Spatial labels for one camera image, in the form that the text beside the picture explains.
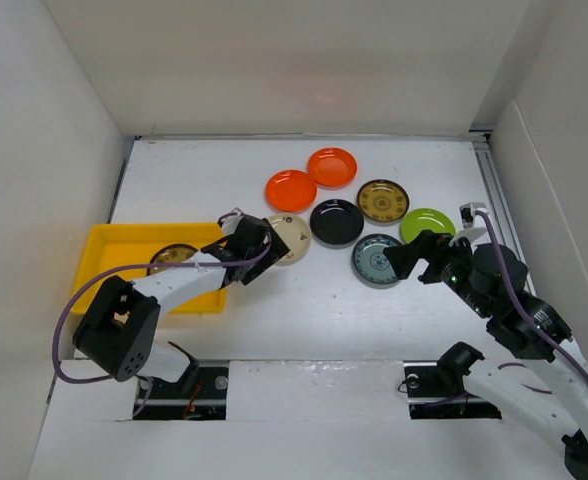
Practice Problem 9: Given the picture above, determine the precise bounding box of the orange plate rear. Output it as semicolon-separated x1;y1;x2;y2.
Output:
307;147;358;188

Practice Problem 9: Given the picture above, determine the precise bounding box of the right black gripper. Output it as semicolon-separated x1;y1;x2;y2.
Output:
381;227;492;317

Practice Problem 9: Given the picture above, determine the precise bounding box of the right aluminium rail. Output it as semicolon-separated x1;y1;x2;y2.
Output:
469;130;515;246

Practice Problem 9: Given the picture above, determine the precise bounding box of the yellow patterned plate rear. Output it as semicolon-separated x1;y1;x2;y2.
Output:
356;179;410;223

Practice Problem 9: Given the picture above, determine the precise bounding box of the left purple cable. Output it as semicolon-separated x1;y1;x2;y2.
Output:
52;209;274;416

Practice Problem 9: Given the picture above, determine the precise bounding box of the left base mount slot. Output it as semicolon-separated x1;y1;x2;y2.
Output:
133;362;229;421

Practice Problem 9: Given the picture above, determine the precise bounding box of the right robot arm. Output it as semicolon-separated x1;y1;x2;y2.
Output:
383;230;588;479

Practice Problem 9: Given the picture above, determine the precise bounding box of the blue patterned plate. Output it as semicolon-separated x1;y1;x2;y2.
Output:
351;233;402;287

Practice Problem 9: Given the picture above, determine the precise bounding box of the orange plate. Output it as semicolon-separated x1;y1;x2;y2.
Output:
265;169;318;213
307;147;358;188

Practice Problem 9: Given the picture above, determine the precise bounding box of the yellow patterned plate front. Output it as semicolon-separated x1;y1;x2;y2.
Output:
146;243;197;276

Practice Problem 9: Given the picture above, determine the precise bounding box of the cream floral plate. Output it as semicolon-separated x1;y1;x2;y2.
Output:
268;213;312;266

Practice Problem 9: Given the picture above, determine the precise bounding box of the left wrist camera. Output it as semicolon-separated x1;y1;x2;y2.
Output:
217;208;245;235

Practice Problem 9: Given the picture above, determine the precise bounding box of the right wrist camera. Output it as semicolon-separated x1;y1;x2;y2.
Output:
449;202;489;247

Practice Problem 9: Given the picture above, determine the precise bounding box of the green plate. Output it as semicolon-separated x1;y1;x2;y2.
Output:
400;208;456;243

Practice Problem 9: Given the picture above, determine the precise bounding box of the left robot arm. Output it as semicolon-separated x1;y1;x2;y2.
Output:
73;214;289;397

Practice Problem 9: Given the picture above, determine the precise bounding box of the yellow patterned plate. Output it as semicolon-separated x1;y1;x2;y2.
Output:
356;179;410;223
146;243;197;276

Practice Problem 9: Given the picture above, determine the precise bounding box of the black plate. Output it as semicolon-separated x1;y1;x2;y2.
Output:
309;199;365;246

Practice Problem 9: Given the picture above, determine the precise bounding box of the orange plate left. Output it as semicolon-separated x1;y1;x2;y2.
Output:
265;169;318;213

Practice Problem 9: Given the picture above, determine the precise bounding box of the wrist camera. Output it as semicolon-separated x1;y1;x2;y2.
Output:
217;208;245;235
449;202;489;247

